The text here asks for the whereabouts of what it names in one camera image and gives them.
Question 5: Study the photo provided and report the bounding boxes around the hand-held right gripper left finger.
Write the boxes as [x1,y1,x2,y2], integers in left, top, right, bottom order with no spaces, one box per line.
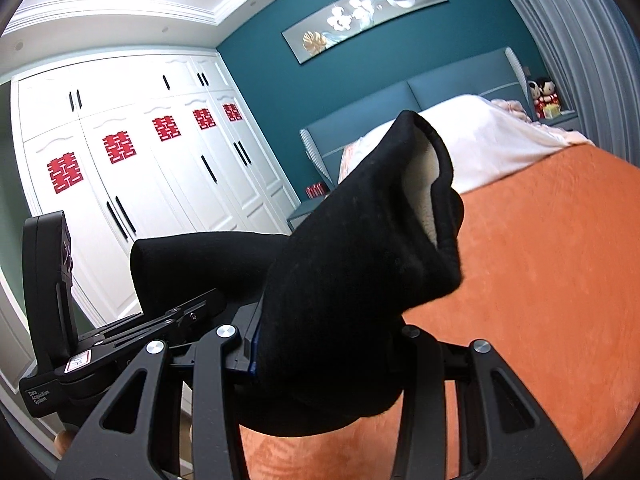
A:
[55,295,266,480]

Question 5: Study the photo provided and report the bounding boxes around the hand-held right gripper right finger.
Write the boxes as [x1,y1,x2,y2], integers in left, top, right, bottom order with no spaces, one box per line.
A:
[390,324,583,480]

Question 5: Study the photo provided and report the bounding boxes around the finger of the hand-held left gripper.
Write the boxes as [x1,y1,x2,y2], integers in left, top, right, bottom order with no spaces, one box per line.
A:
[75,287,227,363]

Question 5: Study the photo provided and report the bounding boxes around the black pants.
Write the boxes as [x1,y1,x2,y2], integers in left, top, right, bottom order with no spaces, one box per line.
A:
[130,110,466,436]

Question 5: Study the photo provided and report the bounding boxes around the white wardrobe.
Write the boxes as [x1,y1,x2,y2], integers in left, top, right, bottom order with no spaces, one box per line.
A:
[11,55,301,326]

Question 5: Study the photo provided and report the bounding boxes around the orange blanket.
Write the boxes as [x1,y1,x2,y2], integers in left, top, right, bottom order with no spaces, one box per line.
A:
[240,145,640,480]

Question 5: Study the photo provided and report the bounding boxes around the blue nightstand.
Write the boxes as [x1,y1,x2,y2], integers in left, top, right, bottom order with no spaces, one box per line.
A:
[537,110,582,132]
[286,192,331,236]

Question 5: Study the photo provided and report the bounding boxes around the pink pillow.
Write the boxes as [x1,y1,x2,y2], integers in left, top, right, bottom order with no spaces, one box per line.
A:
[492,99,533,124]
[338,137,371,184]

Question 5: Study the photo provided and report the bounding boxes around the white quilt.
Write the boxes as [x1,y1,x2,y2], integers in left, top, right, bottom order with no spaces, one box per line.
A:
[340,94,596,193]

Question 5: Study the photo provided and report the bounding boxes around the blue bed headboard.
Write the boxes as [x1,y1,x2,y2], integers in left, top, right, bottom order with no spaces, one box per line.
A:
[299,46,538,191]

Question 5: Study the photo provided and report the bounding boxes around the grey curtain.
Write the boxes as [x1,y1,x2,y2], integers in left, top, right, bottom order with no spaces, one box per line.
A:
[477,0,640,168]

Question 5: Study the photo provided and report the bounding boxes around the long framed wall picture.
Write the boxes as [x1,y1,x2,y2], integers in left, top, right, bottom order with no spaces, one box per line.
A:
[281,0,447,66]

